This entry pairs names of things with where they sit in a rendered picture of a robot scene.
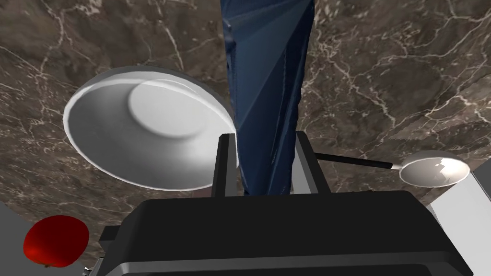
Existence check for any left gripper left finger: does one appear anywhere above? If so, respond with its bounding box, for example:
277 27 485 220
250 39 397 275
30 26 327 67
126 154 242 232
211 133 238 198

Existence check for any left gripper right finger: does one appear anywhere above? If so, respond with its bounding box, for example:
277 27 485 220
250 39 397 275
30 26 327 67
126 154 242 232
291 130 331 195

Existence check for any dark blue tall object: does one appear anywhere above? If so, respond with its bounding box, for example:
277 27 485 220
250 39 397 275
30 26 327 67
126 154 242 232
220 0 315 196

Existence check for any white bowl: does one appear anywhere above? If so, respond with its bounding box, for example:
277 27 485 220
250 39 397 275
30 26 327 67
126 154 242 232
62 65 240 192

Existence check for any red apple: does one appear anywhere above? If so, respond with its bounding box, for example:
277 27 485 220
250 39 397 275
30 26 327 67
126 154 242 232
23 215 90 269

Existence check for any spoon with black handle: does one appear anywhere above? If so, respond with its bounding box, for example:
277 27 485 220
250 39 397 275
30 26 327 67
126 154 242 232
314 150 471 188

